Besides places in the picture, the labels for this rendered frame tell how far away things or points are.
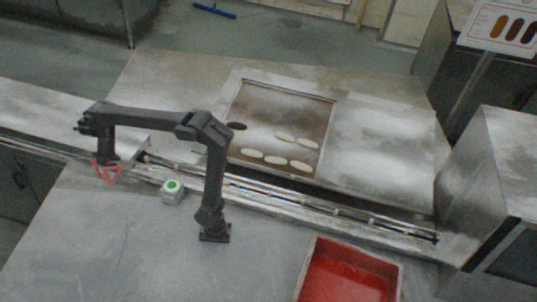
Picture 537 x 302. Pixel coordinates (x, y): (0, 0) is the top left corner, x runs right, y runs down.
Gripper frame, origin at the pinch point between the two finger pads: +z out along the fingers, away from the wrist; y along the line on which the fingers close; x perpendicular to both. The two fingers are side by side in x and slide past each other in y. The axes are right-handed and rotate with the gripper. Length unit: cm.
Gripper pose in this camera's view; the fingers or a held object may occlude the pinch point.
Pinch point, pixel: (106, 179)
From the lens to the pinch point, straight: 141.3
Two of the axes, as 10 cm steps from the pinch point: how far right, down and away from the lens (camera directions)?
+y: -6.5, -2.1, 7.3
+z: -0.9, 9.8, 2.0
